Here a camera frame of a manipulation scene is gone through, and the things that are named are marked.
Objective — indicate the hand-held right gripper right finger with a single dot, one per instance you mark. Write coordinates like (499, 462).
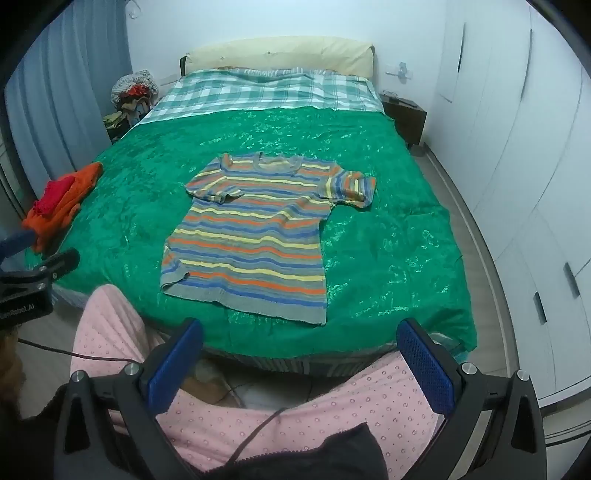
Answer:
(425, 369)

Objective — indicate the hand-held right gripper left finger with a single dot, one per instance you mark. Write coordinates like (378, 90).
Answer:
(178, 364)

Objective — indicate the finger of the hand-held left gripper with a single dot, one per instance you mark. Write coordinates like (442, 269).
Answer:
(18, 241)
(55, 265)

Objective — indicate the striped knit t-shirt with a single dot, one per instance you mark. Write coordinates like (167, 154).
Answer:
(258, 230)

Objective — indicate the pile of mixed clothes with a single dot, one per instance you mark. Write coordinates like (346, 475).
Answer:
(131, 99)

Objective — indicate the brown cardboard piece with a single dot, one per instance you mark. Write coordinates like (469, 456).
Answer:
(207, 390)

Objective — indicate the red cloth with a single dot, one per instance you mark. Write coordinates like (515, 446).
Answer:
(54, 194)

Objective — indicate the orange cloth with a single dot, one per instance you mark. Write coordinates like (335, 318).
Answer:
(69, 203)

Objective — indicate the person's pink dotted pants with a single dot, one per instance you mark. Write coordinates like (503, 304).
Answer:
(295, 424)

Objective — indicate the green floral bedspread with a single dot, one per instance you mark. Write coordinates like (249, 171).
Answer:
(392, 221)

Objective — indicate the blue curtain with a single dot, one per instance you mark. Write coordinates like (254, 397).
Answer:
(64, 92)

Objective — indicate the white wardrobe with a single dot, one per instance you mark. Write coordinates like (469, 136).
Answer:
(521, 161)

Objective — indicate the dark wooden nightstand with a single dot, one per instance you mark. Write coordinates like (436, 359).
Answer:
(408, 117)

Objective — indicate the green checked bed sheet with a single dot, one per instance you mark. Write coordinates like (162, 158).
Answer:
(268, 90)

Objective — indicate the white wall fitting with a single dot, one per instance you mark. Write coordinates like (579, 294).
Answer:
(400, 71)

